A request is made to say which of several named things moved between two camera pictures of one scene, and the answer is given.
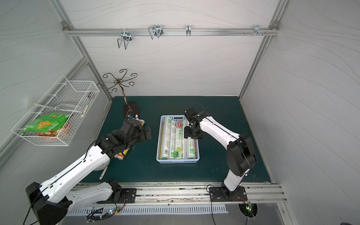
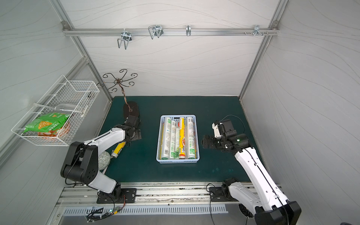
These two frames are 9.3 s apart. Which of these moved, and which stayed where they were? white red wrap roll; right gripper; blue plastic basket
Moved: right gripper
Stayed: white red wrap roll; blue plastic basket
